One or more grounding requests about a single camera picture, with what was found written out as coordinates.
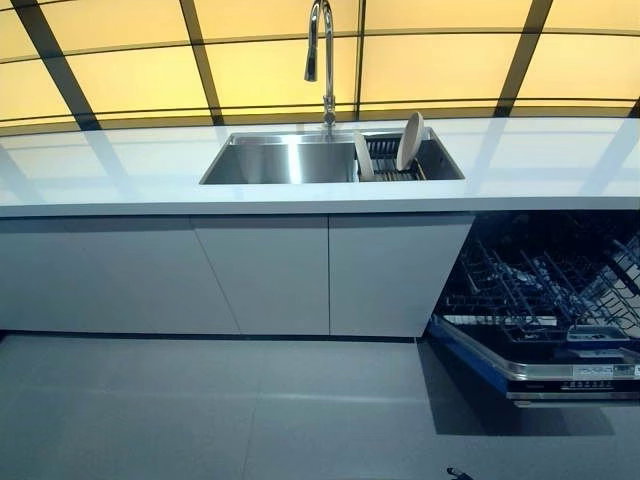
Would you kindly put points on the beige round plate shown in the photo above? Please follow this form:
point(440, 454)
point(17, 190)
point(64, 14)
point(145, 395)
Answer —
point(410, 140)
point(364, 156)

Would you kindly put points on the small metal dishwasher tray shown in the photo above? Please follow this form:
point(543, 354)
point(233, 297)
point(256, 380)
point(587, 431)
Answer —
point(597, 333)

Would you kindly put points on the white cabinet door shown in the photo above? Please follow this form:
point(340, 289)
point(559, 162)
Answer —
point(390, 275)
point(100, 275)
point(270, 275)

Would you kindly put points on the stainless steel sink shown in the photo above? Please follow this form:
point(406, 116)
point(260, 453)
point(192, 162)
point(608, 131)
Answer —
point(280, 160)

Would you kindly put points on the black dish drying rack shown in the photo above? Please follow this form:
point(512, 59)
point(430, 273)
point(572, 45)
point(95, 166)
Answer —
point(385, 162)

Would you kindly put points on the chrome gooseneck faucet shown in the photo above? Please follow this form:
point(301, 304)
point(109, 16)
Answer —
point(328, 60)

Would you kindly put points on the dark window frame grid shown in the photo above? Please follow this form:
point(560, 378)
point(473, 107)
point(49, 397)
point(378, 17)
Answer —
point(202, 60)

